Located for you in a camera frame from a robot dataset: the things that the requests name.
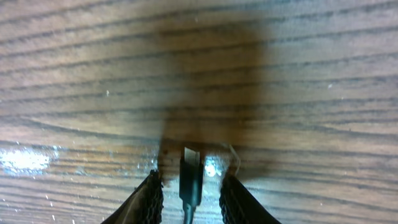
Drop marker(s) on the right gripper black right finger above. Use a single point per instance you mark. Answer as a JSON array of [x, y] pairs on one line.
[[239, 206]]

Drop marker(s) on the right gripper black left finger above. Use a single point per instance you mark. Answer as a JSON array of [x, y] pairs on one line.
[[143, 206]]

